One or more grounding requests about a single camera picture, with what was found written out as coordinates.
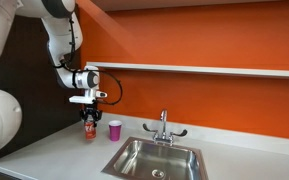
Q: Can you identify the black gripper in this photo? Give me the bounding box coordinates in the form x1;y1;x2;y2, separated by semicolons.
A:
79;103;104;129

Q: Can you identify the red cola can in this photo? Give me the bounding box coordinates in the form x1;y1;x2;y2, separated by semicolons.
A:
84;114;97;141

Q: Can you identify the stainless steel sink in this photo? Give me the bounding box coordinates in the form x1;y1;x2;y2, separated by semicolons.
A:
101;136;209;180

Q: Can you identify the purple plastic cup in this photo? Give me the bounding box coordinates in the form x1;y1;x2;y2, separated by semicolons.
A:
108;120;123;142

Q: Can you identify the dark wood cabinet panel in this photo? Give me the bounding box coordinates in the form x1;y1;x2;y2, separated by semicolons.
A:
0;13;83;160

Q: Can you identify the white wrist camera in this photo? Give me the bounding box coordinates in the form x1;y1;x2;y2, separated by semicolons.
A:
68;89;108;105

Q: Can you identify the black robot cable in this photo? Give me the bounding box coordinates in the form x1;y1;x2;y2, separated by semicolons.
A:
53;18;124;107

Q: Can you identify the chrome faucet with handles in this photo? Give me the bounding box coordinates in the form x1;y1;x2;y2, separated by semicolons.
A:
142;108;188;147

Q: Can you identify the thin white wall shelf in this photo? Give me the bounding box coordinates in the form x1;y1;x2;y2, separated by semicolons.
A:
85;61;289;80

